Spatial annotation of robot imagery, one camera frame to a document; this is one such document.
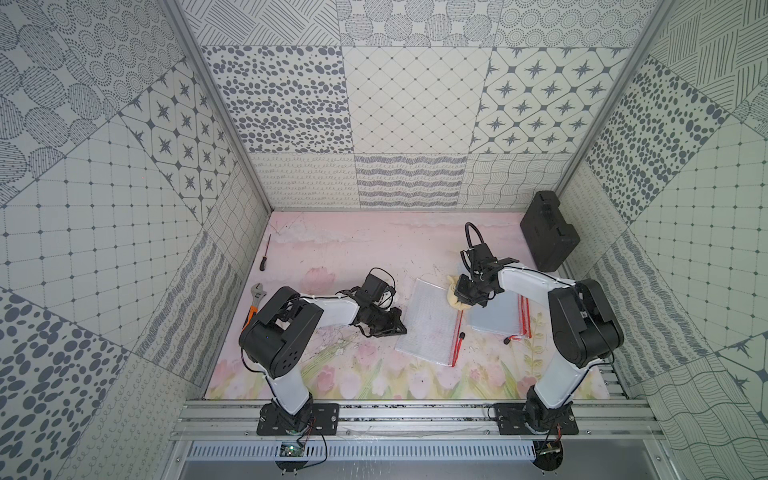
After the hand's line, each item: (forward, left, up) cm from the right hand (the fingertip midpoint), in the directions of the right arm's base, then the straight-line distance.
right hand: (457, 301), depth 94 cm
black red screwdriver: (+16, +67, +1) cm, 69 cm away
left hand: (-12, +14, +1) cm, 19 cm away
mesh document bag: (-3, -16, -1) cm, 17 cm away
